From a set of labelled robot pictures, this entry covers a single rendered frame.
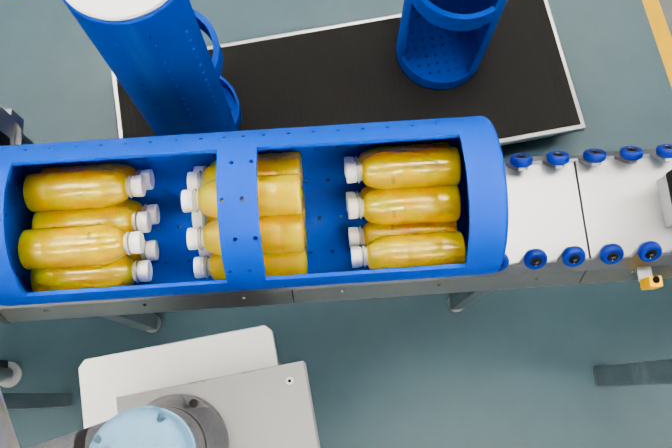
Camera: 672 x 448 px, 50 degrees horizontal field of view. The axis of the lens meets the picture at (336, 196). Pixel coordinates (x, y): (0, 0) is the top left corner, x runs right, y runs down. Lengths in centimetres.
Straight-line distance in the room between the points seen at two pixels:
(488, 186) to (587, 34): 168
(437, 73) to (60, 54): 134
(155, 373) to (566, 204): 86
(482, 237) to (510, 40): 142
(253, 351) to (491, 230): 43
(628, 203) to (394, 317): 102
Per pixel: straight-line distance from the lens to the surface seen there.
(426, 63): 245
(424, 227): 135
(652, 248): 152
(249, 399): 113
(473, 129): 124
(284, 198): 120
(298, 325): 236
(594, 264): 153
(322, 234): 142
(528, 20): 260
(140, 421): 93
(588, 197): 156
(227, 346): 121
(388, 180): 128
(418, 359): 236
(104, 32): 163
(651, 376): 209
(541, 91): 249
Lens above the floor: 235
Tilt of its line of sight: 75 degrees down
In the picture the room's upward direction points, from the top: straight up
